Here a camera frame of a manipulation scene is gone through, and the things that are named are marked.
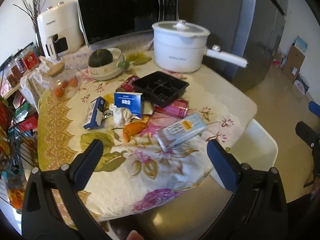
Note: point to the blue white carton box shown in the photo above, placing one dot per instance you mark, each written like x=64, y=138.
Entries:
x=130, y=100

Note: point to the red milk drink can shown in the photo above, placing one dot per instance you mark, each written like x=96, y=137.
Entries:
x=177, y=108

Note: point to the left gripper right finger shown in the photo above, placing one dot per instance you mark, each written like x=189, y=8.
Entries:
x=257, y=208

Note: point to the cream ceramic handled bowl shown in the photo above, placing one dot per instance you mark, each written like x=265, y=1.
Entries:
x=113, y=69

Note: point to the orange snack wrapper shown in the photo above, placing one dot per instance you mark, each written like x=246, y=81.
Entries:
x=133, y=129

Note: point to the grey refrigerator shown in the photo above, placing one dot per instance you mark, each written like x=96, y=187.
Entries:
x=251, y=29

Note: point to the wire storage rack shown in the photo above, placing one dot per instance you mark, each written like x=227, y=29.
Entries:
x=18, y=133

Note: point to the person's left hand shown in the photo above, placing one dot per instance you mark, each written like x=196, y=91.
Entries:
x=134, y=235

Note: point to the white electric cooking pot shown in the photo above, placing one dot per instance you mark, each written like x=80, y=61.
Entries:
x=179, y=46

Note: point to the dark green squash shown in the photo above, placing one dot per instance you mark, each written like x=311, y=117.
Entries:
x=100, y=58

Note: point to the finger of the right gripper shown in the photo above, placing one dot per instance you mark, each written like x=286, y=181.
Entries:
x=314, y=108

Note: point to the dried branches decoration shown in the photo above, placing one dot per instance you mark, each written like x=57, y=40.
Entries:
x=33, y=10

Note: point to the black microwave oven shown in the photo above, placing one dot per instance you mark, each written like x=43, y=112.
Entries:
x=105, y=19

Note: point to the black plastic tray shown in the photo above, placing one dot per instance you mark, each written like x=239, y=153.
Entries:
x=160, y=89

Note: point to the red packaged box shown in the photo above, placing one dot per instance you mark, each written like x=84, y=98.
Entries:
x=30, y=60

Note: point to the blue small paper box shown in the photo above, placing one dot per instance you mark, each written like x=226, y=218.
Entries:
x=94, y=115

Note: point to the floral tablecloth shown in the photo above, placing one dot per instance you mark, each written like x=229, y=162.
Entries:
x=135, y=176

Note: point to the white tissue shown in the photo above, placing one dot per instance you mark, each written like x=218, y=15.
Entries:
x=122, y=116

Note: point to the glass jar with wooden lid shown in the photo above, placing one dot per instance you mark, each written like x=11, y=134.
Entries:
x=64, y=81

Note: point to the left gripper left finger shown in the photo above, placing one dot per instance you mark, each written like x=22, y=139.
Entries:
x=41, y=218

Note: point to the brown cardboard box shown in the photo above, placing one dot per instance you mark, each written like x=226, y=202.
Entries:
x=294, y=61

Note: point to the yellow snack wrapper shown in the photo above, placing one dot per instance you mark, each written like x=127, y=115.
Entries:
x=109, y=99

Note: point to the white air fryer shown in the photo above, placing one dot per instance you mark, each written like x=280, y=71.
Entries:
x=59, y=30

